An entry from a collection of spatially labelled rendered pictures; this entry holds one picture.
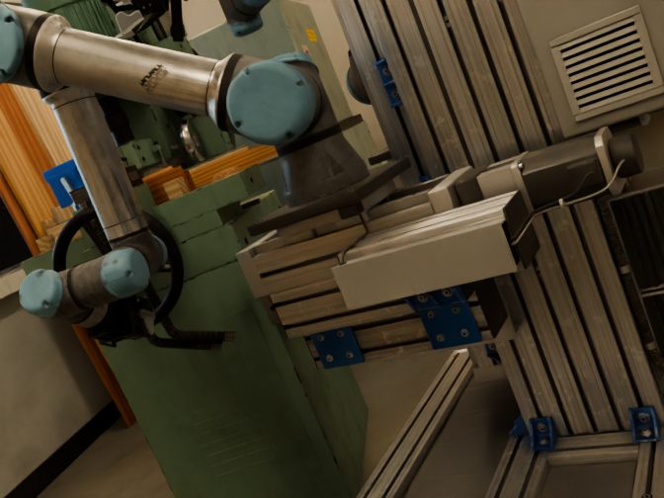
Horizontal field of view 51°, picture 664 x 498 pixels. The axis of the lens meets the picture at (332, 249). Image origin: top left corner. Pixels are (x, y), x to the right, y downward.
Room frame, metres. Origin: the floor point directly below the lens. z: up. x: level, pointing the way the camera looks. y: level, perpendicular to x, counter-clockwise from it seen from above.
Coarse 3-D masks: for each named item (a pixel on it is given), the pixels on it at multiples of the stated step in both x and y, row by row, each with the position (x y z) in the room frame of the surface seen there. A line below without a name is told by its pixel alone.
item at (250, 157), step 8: (248, 152) 1.75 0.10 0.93; (256, 152) 1.75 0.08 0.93; (264, 152) 1.75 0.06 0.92; (272, 152) 1.74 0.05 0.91; (224, 160) 1.77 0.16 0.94; (232, 160) 1.76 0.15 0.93; (240, 160) 1.76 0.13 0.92; (248, 160) 1.76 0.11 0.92; (256, 160) 1.75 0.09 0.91; (264, 160) 1.75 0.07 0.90; (208, 168) 1.77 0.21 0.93; (216, 168) 1.77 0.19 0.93; (224, 168) 1.77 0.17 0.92; (240, 168) 1.76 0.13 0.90; (192, 176) 1.78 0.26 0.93; (200, 176) 1.78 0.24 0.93; (208, 176) 1.78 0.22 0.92; (200, 184) 1.78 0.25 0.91
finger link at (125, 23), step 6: (120, 12) 1.62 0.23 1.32; (138, 12) 1.65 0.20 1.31; (120, 18) 1.62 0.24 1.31; (126, 18) 1.63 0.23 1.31; (132, 18) 1.64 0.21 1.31; (138, 18) 1.65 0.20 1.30; (120, 24) 1.63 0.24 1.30; (126, 24) 1.64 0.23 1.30; (132, 24) 1.64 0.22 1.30; (120, 30) 1.63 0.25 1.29; (126, 30) 1.64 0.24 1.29; (120, 36) 1.64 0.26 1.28; (126, 36) 1.64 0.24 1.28; (132, 36) 1.65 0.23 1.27
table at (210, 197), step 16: (240, 176) 1.60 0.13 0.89; (256, 176) 1.74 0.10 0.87; (192, 192) 1.62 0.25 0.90; (208, 192) 1.62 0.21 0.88; (224, 192) 1.61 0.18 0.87; (240, 192) 1.61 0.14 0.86; (160, 208) 1.64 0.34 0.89; (176, 208) 1.63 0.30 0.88; (192, 208) 1.63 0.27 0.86; (208, 208) 1.62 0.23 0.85; (176, 224) 1.64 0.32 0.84; (80, 240) 1.68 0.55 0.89; (48, 256) 1.69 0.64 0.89; (80, 256) 1.68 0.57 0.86; (96, 256) 1.57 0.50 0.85
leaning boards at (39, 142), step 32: (0, 96) 3.36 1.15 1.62; (32, 96) 3.54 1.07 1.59; (0, 128) 3.20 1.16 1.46; (32, 128) 3.45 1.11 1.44; (0, 160) 3.11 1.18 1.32; (32, 160) 3.34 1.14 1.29; (64, 160) 3.51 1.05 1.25; (0, 192) 3.07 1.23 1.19; (32, 192) 3.18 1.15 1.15; (32, 224) 3.10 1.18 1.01; (96, 352) 3.08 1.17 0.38; (128, 416) 3.06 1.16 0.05
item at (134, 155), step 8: (128, 144) 1.76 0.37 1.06; (136, 144) 1.78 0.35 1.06; (144, 144) 1.83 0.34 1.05; (152, 144) 1.88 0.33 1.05; (120, 152) 1.77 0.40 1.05; (128, 152) 1.76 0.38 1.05; (136, 152) 1.76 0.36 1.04; (144, 152) 1.81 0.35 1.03; (152, 152) 1.86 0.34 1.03; (128, 160) 1.76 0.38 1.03; (136, 160) 1.76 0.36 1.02; (144, 160) 1.78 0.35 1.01; (152, 160) 1.84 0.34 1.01; (160, 160) 1.89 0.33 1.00; (144, 168) 1.86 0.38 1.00
